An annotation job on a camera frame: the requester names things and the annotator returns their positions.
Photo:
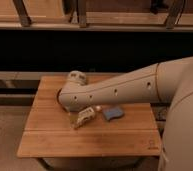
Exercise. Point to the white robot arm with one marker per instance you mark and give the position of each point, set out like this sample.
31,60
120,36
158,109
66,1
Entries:
165,82

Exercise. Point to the blue sponge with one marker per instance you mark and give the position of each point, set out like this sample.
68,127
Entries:
113,113

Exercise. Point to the orange bowl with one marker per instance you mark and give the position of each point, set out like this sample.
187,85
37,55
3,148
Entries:
58,95

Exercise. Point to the wooden table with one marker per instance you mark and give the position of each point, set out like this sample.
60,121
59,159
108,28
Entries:
48,132

